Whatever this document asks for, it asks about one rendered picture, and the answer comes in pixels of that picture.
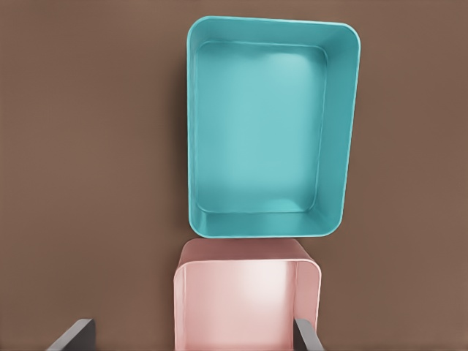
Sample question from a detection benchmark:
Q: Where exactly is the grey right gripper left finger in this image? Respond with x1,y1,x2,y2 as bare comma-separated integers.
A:
46,318,96,351

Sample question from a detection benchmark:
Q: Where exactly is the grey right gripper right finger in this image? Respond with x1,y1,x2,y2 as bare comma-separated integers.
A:
293,318,325,351

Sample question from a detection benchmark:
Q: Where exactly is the pink rectangular tray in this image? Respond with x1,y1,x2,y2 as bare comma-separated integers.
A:
173,238,322,351

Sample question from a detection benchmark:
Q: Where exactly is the teal rectangular tray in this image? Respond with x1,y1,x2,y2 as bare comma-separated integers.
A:
186,15,362,239

